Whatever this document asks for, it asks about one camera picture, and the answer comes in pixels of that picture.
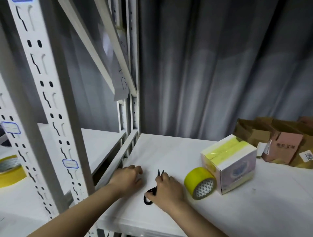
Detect person's right hand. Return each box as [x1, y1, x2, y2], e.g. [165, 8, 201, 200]
[145, 172, 187, 214]

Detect person's left hand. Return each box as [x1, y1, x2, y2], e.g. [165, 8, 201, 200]
[108, 165, 145, 198]

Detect black scissors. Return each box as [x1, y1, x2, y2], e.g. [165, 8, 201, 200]
[143, 169, 165, 206]

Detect yellow tape roll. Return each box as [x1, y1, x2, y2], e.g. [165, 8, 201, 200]
[0, 155, 27, 188]
[184, 166, 217, 200]

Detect pink and yellow printed box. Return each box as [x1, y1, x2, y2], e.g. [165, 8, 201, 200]
[201, 134, 258, 195]

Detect brown box with white label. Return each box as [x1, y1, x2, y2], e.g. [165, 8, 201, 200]
[234, 117, 274, 147]

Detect pink lettered cardboard box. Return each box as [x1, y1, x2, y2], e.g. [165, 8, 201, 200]
[299, 116, 313, 129]
[261, 119, 304, 165]

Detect brown box with 7020 sticker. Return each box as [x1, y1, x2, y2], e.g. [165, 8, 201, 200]
[290, 122, 313, 170]

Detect person's left forearm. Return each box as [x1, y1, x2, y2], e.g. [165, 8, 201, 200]
[29, 184, 123, 237]

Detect person's right forearm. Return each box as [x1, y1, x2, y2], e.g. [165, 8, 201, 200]
[169, 200, 228, 237]

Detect handwritten paper sheet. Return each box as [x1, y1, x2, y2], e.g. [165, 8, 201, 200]
[100, 24, 130, 69]
[113, 63, 130, 102]

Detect white metal shelf rack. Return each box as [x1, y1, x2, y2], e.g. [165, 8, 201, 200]
[0, 0, 142, 237]

